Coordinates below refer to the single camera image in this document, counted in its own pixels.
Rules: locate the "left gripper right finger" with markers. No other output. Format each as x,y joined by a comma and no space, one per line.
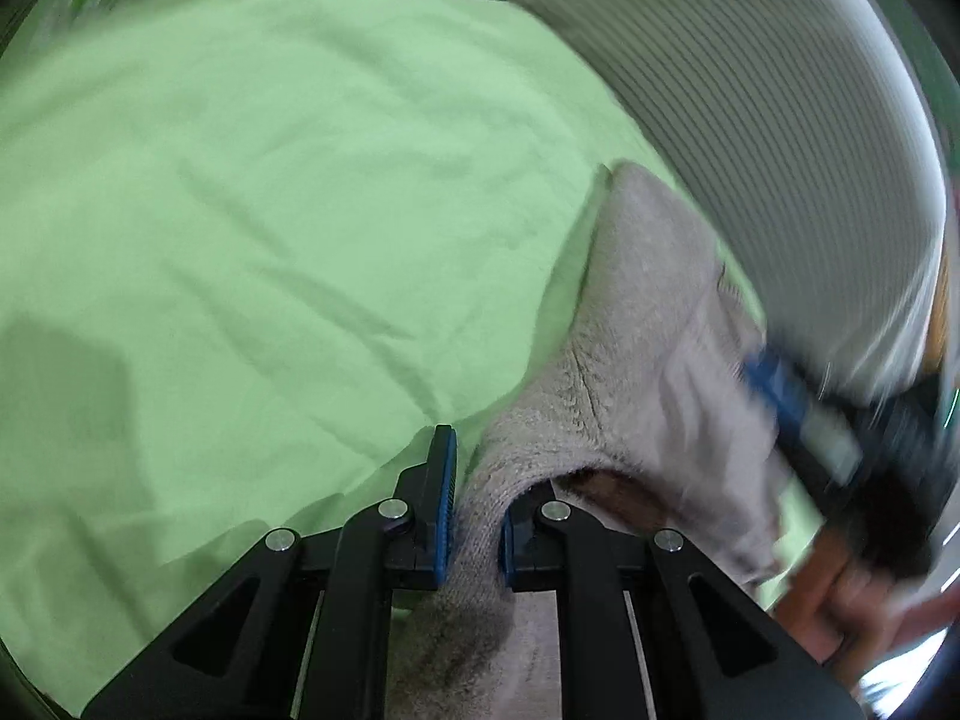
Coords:
650,627

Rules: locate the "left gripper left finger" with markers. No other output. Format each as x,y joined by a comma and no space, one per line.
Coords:
298,627

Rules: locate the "striped white green duvet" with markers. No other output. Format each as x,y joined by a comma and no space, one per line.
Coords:
798,127

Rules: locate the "light green bed sheet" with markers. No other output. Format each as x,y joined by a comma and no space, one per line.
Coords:
251,251

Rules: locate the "person's right hand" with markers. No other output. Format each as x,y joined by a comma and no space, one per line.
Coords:
847,616

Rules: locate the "beige knitted sweater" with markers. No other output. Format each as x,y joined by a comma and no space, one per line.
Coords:
646,386

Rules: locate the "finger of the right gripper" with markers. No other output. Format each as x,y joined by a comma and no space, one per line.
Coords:
817,434

